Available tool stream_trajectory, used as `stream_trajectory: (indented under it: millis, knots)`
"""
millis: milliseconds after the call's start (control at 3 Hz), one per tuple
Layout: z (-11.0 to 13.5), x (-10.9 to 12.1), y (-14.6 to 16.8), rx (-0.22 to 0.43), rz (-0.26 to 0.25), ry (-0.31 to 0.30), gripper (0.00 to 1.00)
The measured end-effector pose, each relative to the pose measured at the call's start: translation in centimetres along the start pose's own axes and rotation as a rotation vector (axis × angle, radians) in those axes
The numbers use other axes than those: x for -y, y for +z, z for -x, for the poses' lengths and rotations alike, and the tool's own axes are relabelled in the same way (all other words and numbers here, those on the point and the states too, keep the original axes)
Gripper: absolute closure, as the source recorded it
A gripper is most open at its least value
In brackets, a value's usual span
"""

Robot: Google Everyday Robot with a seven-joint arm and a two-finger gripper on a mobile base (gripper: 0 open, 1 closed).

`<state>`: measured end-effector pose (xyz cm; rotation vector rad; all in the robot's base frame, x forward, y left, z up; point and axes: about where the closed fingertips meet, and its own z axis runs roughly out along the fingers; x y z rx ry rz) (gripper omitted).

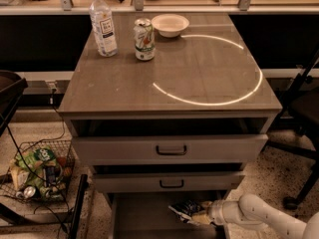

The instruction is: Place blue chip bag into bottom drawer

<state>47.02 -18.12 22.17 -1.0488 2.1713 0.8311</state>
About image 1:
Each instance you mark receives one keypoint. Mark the green white soda can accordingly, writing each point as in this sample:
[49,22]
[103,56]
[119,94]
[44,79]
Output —
[144,39]

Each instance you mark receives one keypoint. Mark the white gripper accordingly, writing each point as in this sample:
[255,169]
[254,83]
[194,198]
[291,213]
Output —
[216,211]

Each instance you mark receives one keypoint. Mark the clear plastic water bottle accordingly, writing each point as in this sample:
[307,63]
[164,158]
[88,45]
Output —
[103,27]

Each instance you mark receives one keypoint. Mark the top drawer with black handle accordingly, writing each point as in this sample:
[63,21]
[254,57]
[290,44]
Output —
[102,150]

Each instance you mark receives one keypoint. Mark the silver can in basket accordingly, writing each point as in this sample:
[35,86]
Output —
[29,192]

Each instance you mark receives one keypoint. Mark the open bottom drawer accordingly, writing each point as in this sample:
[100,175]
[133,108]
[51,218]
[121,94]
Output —
[146,216]

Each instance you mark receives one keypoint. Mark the black office chair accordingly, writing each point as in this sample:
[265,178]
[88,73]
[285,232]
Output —
[305,110]

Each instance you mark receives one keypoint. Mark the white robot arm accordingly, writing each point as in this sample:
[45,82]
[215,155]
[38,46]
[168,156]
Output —
[251,212]

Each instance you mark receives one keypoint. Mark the blue chip bag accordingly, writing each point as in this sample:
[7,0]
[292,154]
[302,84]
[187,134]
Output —
[184,210]

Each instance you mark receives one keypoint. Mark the white paper bowl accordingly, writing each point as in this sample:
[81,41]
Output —
[170,25]

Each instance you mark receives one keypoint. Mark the green snack bag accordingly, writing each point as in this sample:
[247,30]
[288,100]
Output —
[35,162]

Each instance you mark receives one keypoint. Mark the middle drawer with black handle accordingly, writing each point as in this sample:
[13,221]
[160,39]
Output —
[163,182]

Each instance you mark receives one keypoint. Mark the wire basket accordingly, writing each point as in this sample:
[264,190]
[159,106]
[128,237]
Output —
[57,181]

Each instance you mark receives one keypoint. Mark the drawer with black handle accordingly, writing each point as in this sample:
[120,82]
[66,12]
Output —
[102,150]
[163,182]

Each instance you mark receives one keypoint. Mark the black stand leg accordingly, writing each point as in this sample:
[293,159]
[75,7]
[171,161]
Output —
[78,206]

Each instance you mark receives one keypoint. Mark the grey drawer cabinet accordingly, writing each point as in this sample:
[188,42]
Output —
[204,82]

